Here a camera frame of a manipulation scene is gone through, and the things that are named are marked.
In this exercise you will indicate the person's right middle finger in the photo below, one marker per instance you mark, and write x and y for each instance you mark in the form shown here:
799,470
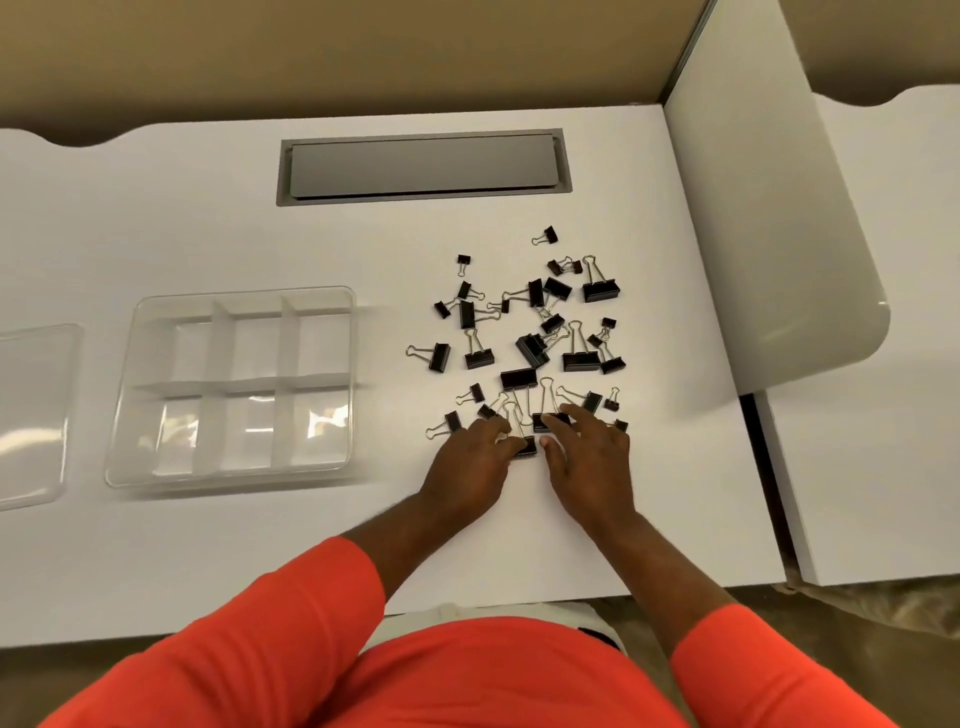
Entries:
581,416

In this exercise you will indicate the large black binder clip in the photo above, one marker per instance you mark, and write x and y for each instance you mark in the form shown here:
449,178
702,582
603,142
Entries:
532,448
537,424

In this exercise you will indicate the person's left forearm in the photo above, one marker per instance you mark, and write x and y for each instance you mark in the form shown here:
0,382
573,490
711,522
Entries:
394,540

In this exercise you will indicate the person's right thumb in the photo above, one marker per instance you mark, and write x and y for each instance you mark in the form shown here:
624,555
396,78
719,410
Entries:
549,454

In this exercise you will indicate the white desk divider panel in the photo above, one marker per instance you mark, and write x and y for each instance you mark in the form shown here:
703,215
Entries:
772,210

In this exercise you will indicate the orange long-sleeve shirt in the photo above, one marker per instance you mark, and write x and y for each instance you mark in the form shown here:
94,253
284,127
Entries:
480,675

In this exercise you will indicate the person's right hand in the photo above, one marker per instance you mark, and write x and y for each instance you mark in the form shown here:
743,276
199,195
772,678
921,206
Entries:
592,472

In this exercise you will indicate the person's left hand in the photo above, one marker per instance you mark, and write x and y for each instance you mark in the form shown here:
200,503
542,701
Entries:
465,469

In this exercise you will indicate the clear plastic lid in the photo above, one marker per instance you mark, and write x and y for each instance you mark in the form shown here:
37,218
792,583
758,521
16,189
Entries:
34,416

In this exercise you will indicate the person's left thumb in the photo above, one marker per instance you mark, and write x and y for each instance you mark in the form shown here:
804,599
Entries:
514,447

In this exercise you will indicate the pile of black binder clips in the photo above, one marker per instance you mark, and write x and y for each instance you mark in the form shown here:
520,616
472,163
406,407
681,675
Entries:
525,345

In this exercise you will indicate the clear plastic compartment tray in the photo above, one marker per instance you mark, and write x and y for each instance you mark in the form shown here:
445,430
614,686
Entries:
232,386

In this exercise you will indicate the person's right forearm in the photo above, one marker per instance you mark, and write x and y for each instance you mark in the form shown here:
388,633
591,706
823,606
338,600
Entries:
656,574

